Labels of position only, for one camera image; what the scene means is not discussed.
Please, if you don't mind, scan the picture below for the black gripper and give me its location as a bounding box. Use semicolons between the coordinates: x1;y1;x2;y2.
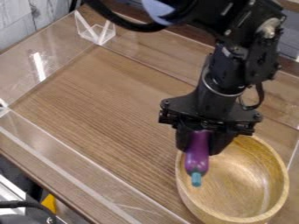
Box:
159;77;263;156

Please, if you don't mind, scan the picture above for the purple toy eggplant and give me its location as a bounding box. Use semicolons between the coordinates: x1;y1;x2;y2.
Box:
184;130;211;187

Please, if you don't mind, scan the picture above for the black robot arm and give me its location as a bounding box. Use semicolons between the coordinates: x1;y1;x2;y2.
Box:
86;0;286;155

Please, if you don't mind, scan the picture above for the brown wooden bowl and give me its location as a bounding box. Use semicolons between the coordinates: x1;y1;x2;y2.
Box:
175;136;290;224

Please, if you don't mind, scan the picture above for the yellow black device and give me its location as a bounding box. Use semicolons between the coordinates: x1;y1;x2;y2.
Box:
23;192;80;224

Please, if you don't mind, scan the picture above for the clear acrylic tray wall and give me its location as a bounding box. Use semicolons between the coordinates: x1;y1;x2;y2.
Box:
0;106;191;224

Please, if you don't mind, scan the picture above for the clear acrylic corner bracket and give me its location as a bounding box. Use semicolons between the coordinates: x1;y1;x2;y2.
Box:
74;10;118;46

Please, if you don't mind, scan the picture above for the black cable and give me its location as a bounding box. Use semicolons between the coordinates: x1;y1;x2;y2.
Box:
0;200;52;222

